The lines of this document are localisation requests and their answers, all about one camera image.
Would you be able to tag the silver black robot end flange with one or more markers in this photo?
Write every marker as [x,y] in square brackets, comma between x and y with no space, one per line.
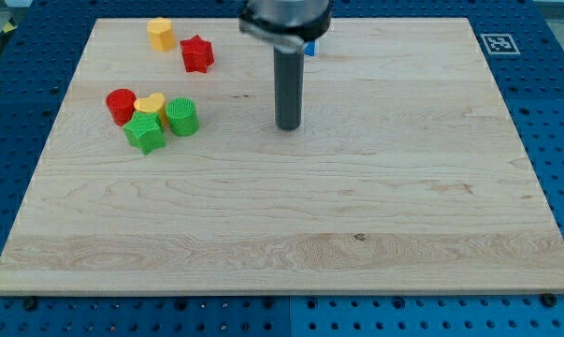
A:
[287,25]

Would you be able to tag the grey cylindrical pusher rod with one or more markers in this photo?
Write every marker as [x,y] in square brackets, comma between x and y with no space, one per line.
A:
[288,85]

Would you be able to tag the red star block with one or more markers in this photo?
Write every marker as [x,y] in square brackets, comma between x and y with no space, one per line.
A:
[197,54]

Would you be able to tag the green star block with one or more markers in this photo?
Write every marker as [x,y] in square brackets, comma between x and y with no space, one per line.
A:
[145,131]

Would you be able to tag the blue block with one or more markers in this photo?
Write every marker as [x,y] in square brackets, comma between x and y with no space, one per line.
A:
[310,48]

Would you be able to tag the green cylinder block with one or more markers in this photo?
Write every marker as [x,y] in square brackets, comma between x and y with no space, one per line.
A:
[181,113]

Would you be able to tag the yellow hexagon block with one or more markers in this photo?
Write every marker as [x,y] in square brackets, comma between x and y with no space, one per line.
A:
[161,34]

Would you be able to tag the yellow heart block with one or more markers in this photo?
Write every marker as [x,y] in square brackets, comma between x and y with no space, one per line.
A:
[153,103]

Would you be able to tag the wooden board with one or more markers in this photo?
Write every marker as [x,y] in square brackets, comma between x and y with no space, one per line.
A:
[406,176]

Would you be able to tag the red cylinder block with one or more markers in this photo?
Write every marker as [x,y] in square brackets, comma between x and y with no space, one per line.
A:
[120,103]

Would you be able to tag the white fiducial marker tag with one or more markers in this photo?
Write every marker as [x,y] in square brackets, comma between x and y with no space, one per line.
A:
[499,44]

